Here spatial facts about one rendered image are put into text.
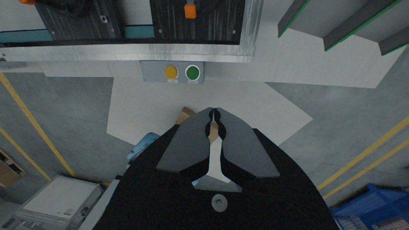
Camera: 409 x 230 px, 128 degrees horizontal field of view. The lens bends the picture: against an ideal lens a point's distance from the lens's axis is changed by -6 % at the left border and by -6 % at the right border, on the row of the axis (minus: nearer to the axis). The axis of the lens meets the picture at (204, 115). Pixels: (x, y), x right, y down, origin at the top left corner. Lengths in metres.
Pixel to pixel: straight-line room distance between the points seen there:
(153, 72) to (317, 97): 1.83
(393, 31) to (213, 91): 0.49
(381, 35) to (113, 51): 0.73
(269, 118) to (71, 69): 0.95
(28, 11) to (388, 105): 3.13
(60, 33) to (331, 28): 0.74
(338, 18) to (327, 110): 1.79
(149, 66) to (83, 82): 1.79
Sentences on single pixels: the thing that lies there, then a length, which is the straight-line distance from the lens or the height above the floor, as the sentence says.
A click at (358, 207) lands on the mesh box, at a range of 4.58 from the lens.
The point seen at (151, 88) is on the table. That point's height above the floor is 0.86.
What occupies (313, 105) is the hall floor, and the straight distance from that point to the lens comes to 1.97.
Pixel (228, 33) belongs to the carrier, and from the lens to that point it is 0.38.
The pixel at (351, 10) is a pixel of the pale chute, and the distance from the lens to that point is 0.42.
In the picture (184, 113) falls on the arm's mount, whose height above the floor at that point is 0.91.
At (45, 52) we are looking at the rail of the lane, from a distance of 0.70.
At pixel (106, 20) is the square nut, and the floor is 0.98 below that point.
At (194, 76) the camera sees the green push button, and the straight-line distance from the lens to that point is 0.38.
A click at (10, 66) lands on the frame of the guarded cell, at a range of 0.96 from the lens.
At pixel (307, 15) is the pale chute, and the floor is 1.02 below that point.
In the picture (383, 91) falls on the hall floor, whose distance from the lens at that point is 2.51.
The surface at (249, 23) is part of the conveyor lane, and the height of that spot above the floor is 0.96.
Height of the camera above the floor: 1.34
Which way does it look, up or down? 59 degrees down
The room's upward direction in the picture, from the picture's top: 173 degrees counter-clockwise
